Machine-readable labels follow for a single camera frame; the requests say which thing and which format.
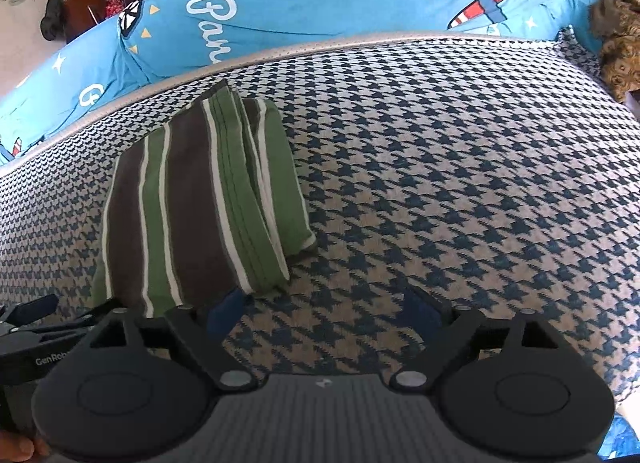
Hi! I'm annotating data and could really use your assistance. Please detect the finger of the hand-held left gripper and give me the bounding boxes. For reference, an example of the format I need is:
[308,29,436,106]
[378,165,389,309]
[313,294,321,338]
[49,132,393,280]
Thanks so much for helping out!
[20,299,123,341]
[0,294,60,329]

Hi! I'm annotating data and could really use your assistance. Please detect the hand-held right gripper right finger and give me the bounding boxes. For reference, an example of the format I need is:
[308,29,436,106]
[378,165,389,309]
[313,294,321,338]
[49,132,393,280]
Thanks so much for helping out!
[390,287,583,391]

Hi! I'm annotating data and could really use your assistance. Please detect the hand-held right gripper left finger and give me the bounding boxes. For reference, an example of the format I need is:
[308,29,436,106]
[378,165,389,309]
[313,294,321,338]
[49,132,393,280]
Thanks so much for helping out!
[89,289,261,391]

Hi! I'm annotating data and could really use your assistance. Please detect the green brown striped shirt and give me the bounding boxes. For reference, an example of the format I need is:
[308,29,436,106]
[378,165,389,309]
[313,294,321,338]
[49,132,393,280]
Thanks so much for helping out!
[90,78,318,319]

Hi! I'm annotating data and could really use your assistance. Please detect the person's left hand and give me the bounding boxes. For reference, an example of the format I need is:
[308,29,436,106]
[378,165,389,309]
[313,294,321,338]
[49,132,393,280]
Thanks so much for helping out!
[0,433,51,463]

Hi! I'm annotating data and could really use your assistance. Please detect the houndstooth sofa mat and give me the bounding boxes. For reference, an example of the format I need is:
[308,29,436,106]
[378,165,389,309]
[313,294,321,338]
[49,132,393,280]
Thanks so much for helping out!
[0,26,640,404]

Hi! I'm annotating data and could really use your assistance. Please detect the blue plastic bag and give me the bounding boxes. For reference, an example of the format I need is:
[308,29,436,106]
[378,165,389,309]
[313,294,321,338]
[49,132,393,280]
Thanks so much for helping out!
[597,413,640,459]

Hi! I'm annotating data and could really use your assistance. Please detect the brown patterned blanket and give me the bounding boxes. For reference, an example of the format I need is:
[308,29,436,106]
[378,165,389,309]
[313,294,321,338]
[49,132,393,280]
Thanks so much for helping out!
[587,0,640,104]

